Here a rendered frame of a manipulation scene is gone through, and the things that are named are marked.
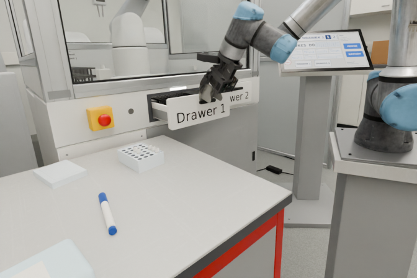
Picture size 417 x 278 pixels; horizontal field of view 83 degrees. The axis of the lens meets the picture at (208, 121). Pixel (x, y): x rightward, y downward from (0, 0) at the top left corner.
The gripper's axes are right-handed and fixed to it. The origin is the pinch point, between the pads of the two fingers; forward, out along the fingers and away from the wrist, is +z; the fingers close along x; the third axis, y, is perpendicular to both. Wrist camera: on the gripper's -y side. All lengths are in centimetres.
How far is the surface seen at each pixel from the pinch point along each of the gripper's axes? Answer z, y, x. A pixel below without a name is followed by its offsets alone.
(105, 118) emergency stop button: 8.4, -6.3, -32.9
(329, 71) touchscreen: -8, 3, 88
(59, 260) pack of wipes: -11, 34, -54
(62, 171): 12.8, 5.7, -47.8
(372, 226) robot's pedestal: 1, 64, 23
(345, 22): -22, -34, 161
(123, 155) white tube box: 9.0, 8.5, -32.7
